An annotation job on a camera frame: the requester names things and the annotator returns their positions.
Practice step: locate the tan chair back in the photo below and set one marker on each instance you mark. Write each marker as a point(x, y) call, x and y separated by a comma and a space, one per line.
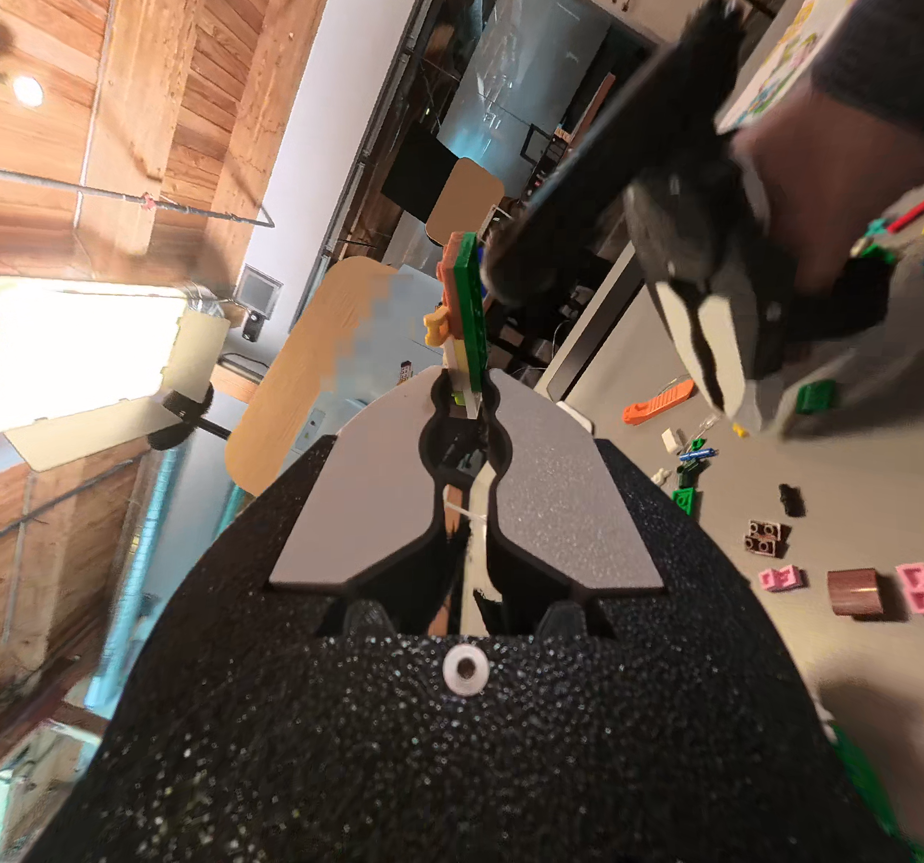
point(469, 199)

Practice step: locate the brown curved toy brick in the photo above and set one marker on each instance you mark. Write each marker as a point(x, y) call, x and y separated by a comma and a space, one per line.
point(855, 592)

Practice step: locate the black panel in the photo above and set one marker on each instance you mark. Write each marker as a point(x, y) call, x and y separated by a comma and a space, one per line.
point(415, 170)

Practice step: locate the large wooden chair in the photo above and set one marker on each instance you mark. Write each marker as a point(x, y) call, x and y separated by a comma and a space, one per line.
point(303, 386)

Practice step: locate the green flat toy brick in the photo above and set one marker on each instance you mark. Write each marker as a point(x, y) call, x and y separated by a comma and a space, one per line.
point(816, 398)

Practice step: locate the red and teal toy piece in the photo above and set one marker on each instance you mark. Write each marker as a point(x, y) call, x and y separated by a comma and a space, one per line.
point(899, 222)

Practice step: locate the round ceiling light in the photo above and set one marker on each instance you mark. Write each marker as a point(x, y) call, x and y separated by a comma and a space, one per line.
point(28, 90)

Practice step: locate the grey desk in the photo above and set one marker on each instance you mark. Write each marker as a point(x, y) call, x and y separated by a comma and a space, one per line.
point(830, 487)

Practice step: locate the metal ceiling pipe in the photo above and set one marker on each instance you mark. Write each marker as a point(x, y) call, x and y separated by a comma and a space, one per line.
point(108, 193)

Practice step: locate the small white toy brick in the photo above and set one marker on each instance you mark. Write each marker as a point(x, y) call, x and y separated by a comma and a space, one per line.
point(673, 441)

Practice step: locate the white studio light panel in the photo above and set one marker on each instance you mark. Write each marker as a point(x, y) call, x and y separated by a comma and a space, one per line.
point(94, 357)

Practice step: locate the green square toy brick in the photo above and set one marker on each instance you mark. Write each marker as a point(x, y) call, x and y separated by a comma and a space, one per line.
point(686, 500)

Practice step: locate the colourful instruction booklet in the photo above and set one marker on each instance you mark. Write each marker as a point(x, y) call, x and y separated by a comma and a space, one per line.
point(787, 54)

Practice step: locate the orange brick separator tool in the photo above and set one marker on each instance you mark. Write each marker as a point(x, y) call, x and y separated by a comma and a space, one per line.
point(653, 404)

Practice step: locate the grey wall box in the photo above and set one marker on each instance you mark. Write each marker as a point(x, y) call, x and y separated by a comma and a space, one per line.
point(258, 291)

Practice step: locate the person's right hand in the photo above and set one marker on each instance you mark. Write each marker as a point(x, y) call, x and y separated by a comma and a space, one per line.
point(816, 184)

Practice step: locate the thin blue toy piece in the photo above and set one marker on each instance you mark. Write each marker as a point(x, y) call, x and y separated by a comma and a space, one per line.
point(699, 454)

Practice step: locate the brown studded toy brick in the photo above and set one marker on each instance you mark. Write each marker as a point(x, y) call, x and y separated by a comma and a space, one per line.
point(765, 539)

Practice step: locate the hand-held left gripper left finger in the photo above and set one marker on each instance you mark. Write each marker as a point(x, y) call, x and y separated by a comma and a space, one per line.
point(361, 502)

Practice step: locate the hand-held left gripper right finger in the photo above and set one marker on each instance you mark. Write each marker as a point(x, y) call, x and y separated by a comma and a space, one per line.
point(570, 509)

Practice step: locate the dark green toy pieces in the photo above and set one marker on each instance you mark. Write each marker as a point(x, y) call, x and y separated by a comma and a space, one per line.
point(689, 473)

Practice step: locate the small black toy piece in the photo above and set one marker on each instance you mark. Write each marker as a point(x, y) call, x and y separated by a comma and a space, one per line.
point(791, 500)

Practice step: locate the green toy brick assembly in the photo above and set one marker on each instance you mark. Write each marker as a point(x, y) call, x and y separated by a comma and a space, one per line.
point(473, 300)

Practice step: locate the green toy baseplate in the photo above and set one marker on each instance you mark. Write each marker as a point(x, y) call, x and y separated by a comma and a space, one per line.
point(866, 776)

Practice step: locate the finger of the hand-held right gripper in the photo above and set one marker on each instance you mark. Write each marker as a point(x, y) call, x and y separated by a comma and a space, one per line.
point(678, 321)
point(740, 357)

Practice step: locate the tiny white toy figure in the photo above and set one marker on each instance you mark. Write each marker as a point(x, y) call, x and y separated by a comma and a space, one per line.
point(660, 477)

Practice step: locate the pink toy brick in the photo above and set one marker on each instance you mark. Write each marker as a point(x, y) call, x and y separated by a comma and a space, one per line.
point(913, 588)
point(779, 579)

